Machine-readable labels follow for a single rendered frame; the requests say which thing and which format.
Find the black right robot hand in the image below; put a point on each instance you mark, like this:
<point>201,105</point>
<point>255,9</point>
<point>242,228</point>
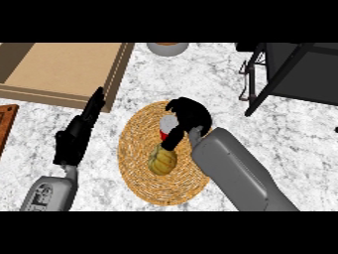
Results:
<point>192,114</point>

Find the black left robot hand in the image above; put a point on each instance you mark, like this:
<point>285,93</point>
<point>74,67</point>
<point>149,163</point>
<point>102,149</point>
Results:
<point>78,130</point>

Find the red and silver can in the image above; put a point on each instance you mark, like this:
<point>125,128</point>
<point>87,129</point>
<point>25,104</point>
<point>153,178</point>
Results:
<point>167,125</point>

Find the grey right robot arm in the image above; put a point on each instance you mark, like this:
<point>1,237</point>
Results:
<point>236,168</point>

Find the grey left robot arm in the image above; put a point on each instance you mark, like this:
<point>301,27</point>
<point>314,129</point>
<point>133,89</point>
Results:
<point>52,191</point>

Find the round woven straw placemat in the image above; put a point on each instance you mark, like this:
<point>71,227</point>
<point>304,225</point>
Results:
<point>142,152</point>

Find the black tiered shelf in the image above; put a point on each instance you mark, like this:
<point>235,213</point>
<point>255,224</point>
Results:
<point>303,76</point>

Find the yellow-green squash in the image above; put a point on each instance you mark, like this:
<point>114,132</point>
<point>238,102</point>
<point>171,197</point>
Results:
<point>161,161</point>

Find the open pale wooden drawer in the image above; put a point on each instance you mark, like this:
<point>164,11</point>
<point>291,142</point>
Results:
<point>59,71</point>

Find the grey round bowl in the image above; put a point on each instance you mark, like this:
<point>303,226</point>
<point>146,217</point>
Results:
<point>167,48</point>

